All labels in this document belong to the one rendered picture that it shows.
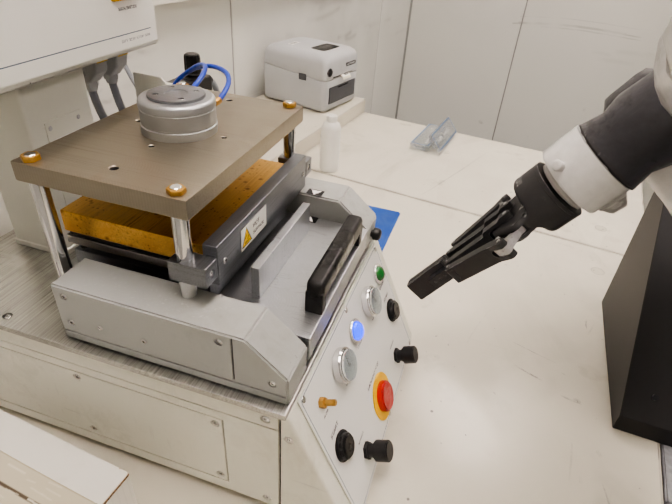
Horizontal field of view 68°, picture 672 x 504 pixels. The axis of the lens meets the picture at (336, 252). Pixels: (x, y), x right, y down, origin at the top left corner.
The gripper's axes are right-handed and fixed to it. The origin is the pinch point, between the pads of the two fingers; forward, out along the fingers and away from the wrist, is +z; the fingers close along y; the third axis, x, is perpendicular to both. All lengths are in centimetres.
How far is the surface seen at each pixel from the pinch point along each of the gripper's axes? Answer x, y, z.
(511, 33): 7, -237, 4
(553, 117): 55, -233, 16
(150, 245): -28.7, 22.6, 5.9
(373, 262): -6.9, 0.1, 4.7
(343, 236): -14.3, 10.4, -2.2
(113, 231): -32.4, 22.7, 7.8
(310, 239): -16.2, 6.7, 4.1
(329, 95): -33, -87, 31
